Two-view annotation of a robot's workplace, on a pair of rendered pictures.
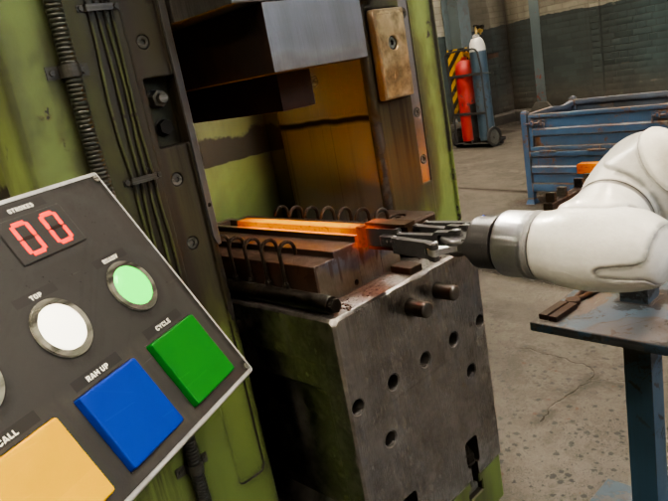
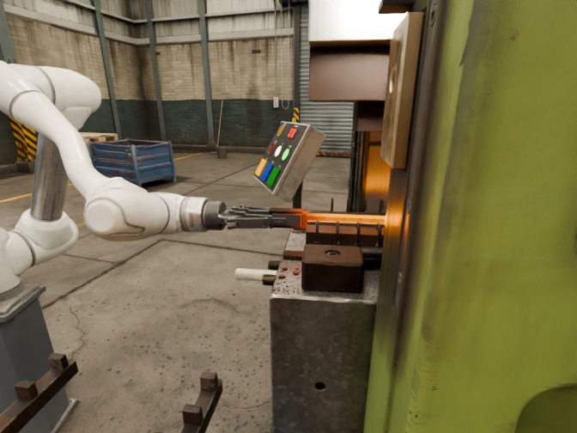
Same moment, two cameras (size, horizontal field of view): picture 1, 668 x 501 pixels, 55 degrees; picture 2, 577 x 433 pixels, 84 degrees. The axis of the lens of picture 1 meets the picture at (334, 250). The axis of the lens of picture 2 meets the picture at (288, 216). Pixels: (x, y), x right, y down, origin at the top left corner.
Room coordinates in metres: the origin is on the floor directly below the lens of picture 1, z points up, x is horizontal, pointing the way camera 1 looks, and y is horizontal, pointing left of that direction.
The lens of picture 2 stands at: (1.55, -0.58, 1.26)
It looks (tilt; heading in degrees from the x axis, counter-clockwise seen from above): 19 degrees down; 140
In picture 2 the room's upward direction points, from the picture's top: straight up
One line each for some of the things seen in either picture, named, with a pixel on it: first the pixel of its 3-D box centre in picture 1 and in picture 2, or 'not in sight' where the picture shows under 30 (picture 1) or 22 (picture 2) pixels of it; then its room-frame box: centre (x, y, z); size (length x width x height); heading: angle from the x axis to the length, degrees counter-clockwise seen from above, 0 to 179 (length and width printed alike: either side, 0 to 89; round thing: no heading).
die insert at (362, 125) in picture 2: (242, 98); (427, 116); (1.20, 0.11, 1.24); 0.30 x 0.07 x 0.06; 43
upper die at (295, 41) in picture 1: (235, 53); (409, 77); (1.15, 0.10, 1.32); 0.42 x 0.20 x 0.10; 43
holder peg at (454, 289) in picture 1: (445, 291); (270, 280); (1.02, -0.17, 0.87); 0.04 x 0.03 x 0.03; 43
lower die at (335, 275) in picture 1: (276, 251); (391, 234); (1.15, 0.10, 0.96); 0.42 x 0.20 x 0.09; 43
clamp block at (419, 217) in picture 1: (400, 232); (331, 267); (1.16, -0.13, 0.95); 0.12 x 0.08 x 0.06; 43
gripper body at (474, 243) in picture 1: (474, 241); (226, 216); (0.86, -0.20, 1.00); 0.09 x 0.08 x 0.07; 43
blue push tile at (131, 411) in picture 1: (129, 414); (268, 172); (0.51, 0.20, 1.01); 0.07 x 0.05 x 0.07; 158
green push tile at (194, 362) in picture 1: (190, 360); (274, 177); (0.60, 0.16, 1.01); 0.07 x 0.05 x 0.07; 158
